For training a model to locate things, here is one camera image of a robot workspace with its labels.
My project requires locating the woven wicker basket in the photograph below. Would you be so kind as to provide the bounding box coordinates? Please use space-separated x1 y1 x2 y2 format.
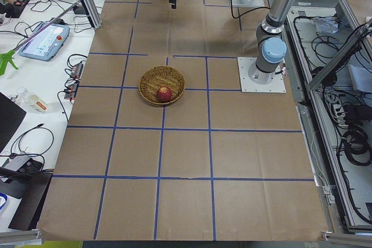
138 66 185 107

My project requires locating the dark red apple in basket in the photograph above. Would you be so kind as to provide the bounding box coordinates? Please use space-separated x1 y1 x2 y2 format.
156 86 172 103

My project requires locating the blue teach pendant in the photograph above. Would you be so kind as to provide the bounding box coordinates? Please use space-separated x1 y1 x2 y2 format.
18 23 70 61

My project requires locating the clear plastic bottle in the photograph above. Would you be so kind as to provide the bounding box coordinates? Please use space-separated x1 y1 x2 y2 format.
17 87 49 114

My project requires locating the green grabber tool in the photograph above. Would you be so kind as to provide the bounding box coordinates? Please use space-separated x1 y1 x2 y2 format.
0 1 80 76

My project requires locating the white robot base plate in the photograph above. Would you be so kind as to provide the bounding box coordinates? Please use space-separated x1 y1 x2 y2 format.
237 57 287 94

